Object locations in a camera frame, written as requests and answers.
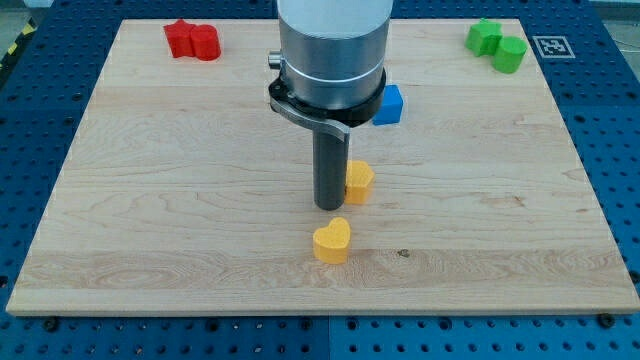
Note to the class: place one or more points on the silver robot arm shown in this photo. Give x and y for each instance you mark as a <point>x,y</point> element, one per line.
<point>331,79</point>

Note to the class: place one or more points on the red star block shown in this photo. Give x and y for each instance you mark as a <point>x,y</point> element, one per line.
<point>178,36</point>

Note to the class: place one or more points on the red cylinder block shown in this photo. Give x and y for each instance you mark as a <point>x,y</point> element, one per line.
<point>205,42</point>

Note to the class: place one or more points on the green star block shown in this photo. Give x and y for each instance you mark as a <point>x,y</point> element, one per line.
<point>483,37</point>

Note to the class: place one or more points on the yellow hexagon block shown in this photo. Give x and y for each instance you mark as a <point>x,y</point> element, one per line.
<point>359,182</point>

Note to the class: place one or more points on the wooden board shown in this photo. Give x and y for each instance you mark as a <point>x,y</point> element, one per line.
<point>184,194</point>

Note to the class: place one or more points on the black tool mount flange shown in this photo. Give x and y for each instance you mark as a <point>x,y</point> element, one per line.
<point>337,123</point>

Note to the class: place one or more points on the blue cube block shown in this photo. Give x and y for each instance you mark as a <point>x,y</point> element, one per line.
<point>391,108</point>

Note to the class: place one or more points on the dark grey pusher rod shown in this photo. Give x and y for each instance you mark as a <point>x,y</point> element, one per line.
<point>330,156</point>

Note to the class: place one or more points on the white fiducial marker tag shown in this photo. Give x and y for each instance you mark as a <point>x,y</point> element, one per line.
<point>553,47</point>

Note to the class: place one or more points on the green cylinder block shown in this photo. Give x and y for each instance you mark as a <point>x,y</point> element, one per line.
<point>509,54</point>

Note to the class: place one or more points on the yellow heart block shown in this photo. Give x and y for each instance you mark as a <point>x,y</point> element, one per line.
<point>331,243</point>

